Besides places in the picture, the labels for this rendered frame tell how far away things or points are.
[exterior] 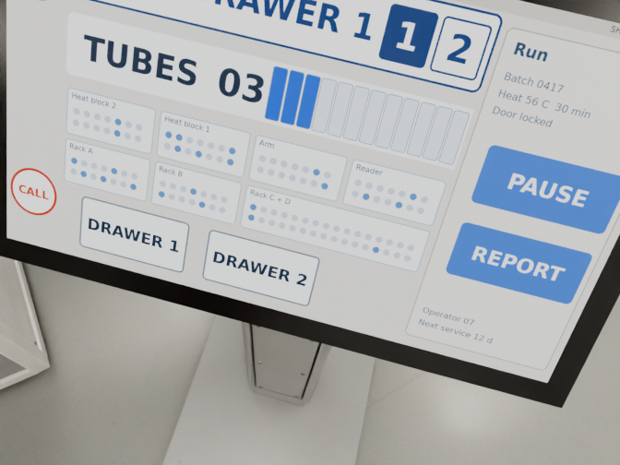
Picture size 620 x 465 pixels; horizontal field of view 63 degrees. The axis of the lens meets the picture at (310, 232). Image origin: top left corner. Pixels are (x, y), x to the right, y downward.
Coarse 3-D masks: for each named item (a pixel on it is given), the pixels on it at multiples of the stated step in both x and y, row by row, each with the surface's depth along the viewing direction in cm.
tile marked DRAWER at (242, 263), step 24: (216, 240) 42; (240, 240) 41; (216, 264) 42; (240, 264) 42; (264, 264) 42; (288, 264) 41; (312, 264) 41; (240, 288) 43; (264, 288) 42; (288, 288) 42; (312, 288) 42
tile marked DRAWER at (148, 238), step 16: (80, 208) 42; (96, 208) 42; (112, 208) 42; (128, 208) 42; (80, 224) 43; (96, 224) 43; (112, 224) 42; (128, 224) 42; (144, 224) 42; (160, 224) 42; (176, 224) 42; (80, 240) 43; (96, 240) 43; (112, 240) 43; (128, 240) 43; (144, 240) 43; (160, 240) 42; (176, 240) 42; (128, 256) 43; (144, 256) 43; (160, 256) 43; (176, 256) 43; (176, 272) 43
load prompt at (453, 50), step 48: (96, 0) 36; (144, 0) 36; (192, 0) 35; (240, 0) 35; (288, 0) 35; (336, 0) 34; (384, 0) 34; (432, 0) 33; (288, 48) 36; (336, 48) 35; (384, 48) 35; (432, 48) 34; (480, 48) 34
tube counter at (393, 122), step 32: (224, 64) 37; (256, 64) 36; (224, 96) 37; (256, 96) 37; (288, 96) 37; (320, 96) 37; (352, 96) 36; (384, 96) 36; (416, 96) 36; (320, 128) 37; (352, 128) 37; (384, 128) 37; (416, 128) 36; (448, 128) 36; (416, 160) 37; (448, 160) 37
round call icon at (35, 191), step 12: (12, 168) 42; (24, 168) 42; (36, 168) 42; (12, 180) 42; (24, 180) 42; (36, 180) 42; (48, 180) 42; (12, 192) 43; (24, 192) 43; (36, 192) 42; (48, 192) 42; (12, 204) 43; (24, 204) 43; (36, 204) 43; (48, 204) 43; (36, 216) 43; (48, 216) 43
